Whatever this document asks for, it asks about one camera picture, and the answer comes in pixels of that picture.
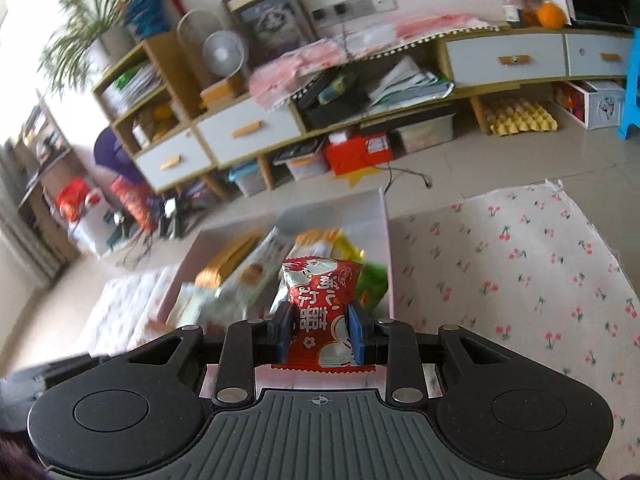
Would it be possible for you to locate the black power cable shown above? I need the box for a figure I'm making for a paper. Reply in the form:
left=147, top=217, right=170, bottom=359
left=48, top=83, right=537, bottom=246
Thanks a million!
left=340, top=10, right=433, bottom=188

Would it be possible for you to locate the purple chair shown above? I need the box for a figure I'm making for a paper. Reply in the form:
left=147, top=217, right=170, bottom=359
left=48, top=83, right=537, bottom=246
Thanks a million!
left=92, top=126, right=151, bottom=188

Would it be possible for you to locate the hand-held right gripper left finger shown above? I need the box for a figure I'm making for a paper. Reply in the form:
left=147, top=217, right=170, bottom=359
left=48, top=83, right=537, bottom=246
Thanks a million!
left=127, top=302, right=299, bottom=405

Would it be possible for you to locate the clear bin blue lid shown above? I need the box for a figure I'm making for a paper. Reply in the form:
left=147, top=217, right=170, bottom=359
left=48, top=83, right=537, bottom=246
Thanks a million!
left=227, top=160, right=268, bottom=196

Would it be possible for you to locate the yellow bag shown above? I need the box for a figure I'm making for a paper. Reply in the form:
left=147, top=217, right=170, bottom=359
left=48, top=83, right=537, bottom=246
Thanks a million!
left=150, top=105, right=173, bottom=141

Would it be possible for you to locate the red cardboard box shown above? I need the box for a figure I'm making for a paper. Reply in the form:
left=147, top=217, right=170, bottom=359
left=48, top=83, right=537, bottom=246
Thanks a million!
left=325, top=132, right=393, bottom=176

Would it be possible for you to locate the long white biscuit packet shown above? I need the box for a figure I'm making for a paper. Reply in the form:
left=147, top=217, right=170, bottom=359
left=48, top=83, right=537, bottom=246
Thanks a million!
left=220, top=227, right=296, bottom=321

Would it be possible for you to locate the orange white snack packet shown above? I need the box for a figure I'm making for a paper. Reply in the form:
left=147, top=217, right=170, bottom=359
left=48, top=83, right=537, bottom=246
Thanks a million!
left=295, top=230, right=343, bottom=261

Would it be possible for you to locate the large clear storage bin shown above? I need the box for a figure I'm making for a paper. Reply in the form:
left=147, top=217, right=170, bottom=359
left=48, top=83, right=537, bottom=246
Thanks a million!
left=392, top=110, right=456, bottom=153

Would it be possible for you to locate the pink cardboard box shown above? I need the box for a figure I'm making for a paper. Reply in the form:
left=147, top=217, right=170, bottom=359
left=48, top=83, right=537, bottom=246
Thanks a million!
left=152, top=187, right=401, bottom=396

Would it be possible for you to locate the dark purple cloth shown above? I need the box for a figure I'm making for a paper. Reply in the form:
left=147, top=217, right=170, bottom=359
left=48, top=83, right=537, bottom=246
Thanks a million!
left=0, top=435, right=48, bottom=480

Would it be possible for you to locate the pink cloth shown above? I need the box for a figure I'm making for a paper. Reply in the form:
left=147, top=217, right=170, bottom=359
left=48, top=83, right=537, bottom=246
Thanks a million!
left=248, top=12, right=501, bottom=111

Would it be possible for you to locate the potted green plant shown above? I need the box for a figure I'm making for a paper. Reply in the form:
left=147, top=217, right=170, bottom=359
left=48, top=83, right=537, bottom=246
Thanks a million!
left=37, top=0, right=146, bottom=91

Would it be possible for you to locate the yellow egg tray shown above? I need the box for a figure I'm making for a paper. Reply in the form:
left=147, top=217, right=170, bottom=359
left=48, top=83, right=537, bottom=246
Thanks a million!
left=480, top=97, right=558, bottom=136

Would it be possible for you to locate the white drawer orange handle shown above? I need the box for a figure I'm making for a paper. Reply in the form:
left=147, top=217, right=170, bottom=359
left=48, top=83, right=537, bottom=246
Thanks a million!
left=134, top=130, right=216, bottom=193
left=442, top=34, right=568, bottom=88
left=565, top=32, right=636, bottom=78
left=195, top=100, right=303, bottom=166

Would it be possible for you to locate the wall outlet strip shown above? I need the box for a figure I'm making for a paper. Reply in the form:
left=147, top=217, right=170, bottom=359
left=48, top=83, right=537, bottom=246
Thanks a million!
left=312, top=0, right=398, bottom=28

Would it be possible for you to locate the small white fan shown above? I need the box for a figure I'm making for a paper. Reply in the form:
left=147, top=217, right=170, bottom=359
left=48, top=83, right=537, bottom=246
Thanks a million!
left=202, top=30, right=249, bottom=81

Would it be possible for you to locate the framed cat picture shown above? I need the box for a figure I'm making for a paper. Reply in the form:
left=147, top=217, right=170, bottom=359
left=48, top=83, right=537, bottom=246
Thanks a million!
left=222, top=0, right=318, bottom=68

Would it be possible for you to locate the pile of papers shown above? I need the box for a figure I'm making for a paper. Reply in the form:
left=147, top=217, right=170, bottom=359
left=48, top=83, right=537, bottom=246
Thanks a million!
left=370, top=55, right=456, bottom=108

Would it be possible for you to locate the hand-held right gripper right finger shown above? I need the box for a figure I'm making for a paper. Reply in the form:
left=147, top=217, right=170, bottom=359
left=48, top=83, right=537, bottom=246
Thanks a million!
left=346, top=304, right=518, bottom=403

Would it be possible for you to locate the red rice cracker packet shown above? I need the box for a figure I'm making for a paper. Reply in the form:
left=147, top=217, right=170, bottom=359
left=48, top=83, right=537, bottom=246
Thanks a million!
left=270, top=256, right=377, bottom=372

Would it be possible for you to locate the red gift bag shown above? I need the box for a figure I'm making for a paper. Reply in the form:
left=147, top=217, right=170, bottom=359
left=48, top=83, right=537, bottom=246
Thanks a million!
left=55, top=177, right=93, bottom=221

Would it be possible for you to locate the clear white cake packet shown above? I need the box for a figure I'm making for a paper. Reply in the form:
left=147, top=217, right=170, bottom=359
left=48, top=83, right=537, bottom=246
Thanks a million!
left=167, top=282, right=223, bottom=328

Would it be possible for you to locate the white shopping bag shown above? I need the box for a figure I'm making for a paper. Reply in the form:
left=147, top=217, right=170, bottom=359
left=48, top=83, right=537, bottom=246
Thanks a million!
left=67, top=200, right=118, bottom=258

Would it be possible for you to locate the black handheld device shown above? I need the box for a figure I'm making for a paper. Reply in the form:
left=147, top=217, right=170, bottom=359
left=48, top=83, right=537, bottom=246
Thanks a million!
left=181, top=195, right=202, bottom=236
left=159, top=196, right=182, bottom=238

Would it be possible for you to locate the green chips packet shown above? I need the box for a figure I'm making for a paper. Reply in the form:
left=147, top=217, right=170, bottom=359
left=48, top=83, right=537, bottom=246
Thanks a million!
left=355, top=260, right=388, bottom=311

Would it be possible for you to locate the low wooden TV cabinet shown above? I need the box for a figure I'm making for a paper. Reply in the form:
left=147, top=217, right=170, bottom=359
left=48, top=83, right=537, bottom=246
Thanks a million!
left=290, top=25, right=640, bottom=136

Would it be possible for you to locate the tall wooden shelf cabinet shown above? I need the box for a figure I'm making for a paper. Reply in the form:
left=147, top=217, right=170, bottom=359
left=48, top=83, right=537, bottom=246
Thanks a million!
left=92, top=30, right=306, bottom=196

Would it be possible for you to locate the cream snack packet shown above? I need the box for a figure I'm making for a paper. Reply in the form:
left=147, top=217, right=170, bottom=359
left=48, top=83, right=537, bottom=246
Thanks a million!
left=194, top=232, right=262, bottom=288

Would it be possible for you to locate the clear bin dark lid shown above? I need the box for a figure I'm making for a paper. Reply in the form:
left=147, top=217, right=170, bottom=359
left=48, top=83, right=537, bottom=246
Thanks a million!
left=272, top=140, right=331, bottom=181

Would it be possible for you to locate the stack of papers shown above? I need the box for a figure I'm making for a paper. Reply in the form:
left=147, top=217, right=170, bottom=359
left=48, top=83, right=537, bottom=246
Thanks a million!
left=102, top=62, right=161, bottom=116

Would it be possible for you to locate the red printed bag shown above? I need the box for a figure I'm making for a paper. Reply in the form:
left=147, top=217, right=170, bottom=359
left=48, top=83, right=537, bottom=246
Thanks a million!
left=110, top=177, right=161, bottom=233

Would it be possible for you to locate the black box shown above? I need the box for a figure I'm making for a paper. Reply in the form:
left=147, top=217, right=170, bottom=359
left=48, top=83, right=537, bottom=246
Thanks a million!
left=295, top=72, right=371, bottom=128

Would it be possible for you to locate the orange fruit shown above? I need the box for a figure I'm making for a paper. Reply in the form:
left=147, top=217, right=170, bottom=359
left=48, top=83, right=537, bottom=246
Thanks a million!
left=537, top=2, right=566, bottom=28

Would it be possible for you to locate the white printed box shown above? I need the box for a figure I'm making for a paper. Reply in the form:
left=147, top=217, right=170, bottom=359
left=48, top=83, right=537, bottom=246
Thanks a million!
left=555, top=80, right=626, bottom=131

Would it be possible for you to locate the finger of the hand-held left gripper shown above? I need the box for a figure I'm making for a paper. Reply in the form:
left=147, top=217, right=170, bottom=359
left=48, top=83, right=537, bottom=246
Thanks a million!
left=44, top=354, right=115, bottom=386

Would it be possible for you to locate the yellow snack packet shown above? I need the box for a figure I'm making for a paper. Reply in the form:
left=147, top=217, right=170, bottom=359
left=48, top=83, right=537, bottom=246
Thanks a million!
left=332, top=232, right=366, bottom=266

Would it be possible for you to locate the cherry print tablecloth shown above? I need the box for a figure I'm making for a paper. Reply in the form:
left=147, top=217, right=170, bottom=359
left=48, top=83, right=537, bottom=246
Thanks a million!
left=75, top=180, right=640, bottom=461

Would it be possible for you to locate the wooden side shelf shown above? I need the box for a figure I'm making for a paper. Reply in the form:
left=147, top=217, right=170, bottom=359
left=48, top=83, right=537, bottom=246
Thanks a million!
left=15, top=100, right=86, bottom=271

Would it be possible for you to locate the blue plastic stool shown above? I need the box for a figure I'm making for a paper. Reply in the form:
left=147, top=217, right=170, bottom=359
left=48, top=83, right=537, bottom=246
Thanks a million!
left=616, top=27, right=640, bottom=141

